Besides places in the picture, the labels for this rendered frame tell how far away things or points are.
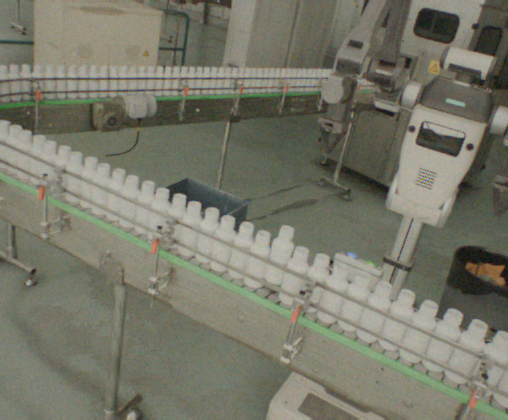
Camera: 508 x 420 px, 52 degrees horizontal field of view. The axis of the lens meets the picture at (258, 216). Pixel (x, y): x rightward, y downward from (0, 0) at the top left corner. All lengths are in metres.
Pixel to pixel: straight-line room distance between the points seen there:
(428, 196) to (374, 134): 3.42
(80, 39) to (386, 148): 3.11
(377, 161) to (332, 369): 3.92
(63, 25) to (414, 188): 4.14
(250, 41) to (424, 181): 5.77
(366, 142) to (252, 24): 2.80
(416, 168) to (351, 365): 0.73
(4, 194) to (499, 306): 2.29
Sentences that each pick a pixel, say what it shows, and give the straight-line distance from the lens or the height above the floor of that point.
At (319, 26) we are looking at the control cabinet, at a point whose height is 1.14.
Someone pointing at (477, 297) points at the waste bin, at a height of 0.53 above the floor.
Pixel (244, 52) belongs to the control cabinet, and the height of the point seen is 0.69.
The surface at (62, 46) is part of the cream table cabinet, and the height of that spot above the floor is 0.78.
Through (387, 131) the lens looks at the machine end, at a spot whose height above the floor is 0.62.
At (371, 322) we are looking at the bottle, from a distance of 1.37.
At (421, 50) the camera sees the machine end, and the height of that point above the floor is 1.40.
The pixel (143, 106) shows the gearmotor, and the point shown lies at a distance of 2.95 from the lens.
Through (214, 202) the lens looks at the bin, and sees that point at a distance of 2.19.
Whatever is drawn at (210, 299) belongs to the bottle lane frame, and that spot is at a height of 0.92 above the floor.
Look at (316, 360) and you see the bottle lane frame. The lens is 1.47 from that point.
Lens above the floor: 1.82
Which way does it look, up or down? 26 degrees down
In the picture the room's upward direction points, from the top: 12 degrees clockwise
